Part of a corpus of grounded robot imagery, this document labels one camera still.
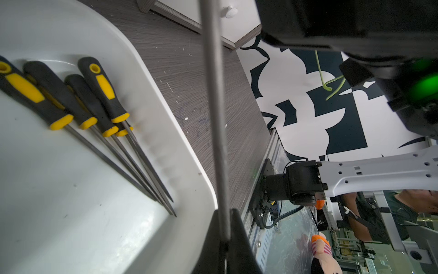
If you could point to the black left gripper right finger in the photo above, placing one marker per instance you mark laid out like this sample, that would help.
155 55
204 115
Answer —
240 258

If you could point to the grey wooden drawer cabinet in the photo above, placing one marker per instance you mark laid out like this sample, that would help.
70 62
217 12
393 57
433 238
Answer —
206 15

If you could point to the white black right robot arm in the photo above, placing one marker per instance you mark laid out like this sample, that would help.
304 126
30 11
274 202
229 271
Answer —
304 183

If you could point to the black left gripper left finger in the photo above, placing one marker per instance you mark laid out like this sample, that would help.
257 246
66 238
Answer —
212 257

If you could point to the white round drawer knob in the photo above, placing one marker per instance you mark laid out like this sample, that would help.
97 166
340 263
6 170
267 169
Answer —
229 12

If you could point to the white plastic storage tray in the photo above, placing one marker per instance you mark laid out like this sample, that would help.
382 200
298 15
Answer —
64 210

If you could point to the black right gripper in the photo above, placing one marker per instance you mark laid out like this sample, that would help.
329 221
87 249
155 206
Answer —
394 43

